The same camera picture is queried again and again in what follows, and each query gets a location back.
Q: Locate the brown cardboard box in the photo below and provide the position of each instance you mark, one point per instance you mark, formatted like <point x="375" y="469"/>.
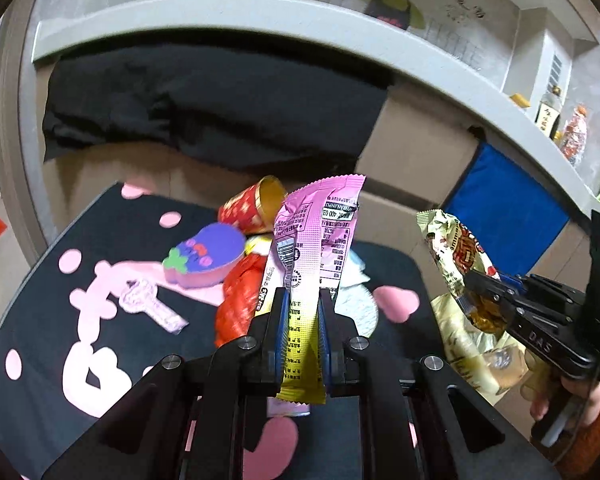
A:
<point x="420" y="145"/>
<point x="130" y="165"/>

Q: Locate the yellow plastic bag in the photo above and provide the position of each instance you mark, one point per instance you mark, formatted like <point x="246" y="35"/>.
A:
<point x="460" y="350"/>

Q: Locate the pink and yellow snack wrapper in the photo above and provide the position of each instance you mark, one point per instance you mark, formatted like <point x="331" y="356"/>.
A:
<point x="310" y="240"/>

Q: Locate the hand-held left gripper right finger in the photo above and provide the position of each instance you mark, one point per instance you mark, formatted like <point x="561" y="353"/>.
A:
<point x="324" y="340"/>

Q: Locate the round silver coaster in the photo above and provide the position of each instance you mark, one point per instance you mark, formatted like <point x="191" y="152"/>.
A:
<point x="357" y="310"/>

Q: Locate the person's right hand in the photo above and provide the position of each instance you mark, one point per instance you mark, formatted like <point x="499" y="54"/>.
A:
<point x="587" y="402"/>

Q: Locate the small yellow item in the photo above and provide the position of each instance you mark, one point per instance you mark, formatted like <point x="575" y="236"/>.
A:
<point x="520" y="100"/>

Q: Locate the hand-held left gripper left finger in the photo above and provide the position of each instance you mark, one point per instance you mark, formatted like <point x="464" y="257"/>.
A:
<point x="281" y="330"/>

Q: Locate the blue towel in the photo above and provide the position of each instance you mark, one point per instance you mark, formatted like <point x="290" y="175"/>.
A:
<point x="505" y="205"/>

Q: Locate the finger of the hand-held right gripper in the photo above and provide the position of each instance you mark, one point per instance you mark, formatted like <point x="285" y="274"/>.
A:
<point x="495" y="300"/>
<point x="517" y="281"/>

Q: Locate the bottle with white label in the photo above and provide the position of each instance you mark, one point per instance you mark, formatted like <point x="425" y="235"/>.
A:
<point x="547" y="115"/>

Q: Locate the red and gold paper cup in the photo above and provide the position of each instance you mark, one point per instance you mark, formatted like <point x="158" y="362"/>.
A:
<point x="240" y="207"/>

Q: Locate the red snack bag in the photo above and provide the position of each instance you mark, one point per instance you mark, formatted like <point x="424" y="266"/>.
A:
<point x="237" y="300"/>

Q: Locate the black mat with pink prints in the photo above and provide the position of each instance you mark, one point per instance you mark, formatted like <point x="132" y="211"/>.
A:
<point x="40" y="310"/>

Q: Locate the black cloth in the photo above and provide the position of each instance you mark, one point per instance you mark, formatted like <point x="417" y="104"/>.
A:
<point x="205" y="105"/>

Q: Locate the purple strawberry-shaped sponge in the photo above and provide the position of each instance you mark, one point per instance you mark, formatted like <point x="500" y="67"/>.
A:
<point x="205" y="255"/>

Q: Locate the white tissue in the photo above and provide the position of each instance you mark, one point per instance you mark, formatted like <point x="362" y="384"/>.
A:
<point x="356" y="269"/>

